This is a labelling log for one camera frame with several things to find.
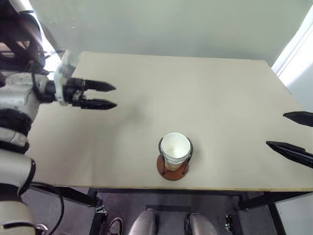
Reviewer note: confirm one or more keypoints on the tan paper cup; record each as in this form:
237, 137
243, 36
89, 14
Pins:
176, 160
173, 166
174, 144

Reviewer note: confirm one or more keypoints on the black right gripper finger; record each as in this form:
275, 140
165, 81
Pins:
303, 117
293, 153

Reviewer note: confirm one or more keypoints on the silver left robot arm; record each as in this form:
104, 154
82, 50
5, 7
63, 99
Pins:
14, 93

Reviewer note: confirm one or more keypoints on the grey rounded shape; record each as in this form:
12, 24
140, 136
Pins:
143, 224
203, 225

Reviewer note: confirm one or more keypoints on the black floor mat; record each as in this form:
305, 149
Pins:
168, 208

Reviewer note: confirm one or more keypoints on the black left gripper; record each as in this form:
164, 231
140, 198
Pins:
71, 88

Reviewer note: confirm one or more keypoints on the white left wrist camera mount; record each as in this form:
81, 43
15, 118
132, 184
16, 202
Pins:
64, 69

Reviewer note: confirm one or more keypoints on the dark shoe with white sole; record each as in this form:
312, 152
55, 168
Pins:
115, 226

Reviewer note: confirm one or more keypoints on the black metal table frame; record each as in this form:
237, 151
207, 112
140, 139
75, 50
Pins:
171, 191

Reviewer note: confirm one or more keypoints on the metal latch on table leg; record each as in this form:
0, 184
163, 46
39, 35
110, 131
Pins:
100, 210

